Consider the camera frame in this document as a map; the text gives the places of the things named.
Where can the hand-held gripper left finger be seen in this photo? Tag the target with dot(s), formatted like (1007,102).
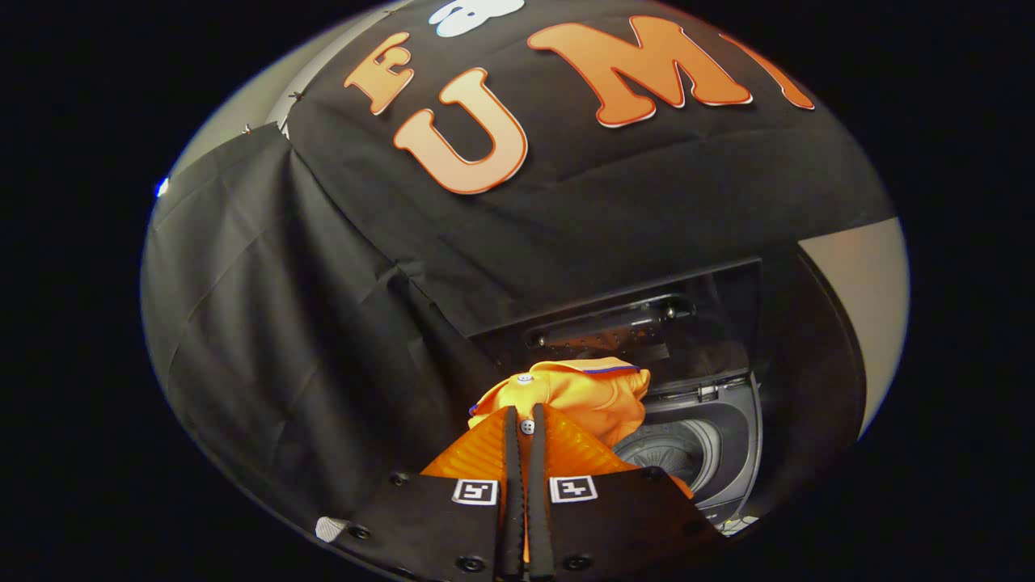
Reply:
(512,485)

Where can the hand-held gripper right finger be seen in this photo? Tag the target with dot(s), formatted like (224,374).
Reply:
(540,485)

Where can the yellow polo shirt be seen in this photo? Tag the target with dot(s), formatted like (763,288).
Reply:
(582,404)

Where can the grey washing machine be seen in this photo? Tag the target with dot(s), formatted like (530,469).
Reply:
(728,436)

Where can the black washing machine lid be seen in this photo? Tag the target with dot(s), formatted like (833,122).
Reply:
(711,323)

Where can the white ribbed object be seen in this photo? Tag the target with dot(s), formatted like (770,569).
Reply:
(331,529)

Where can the black backdrop cloth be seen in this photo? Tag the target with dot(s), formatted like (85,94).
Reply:
(323,323)

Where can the row of black cloth clips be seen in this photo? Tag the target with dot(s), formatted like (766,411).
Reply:
(297,96)

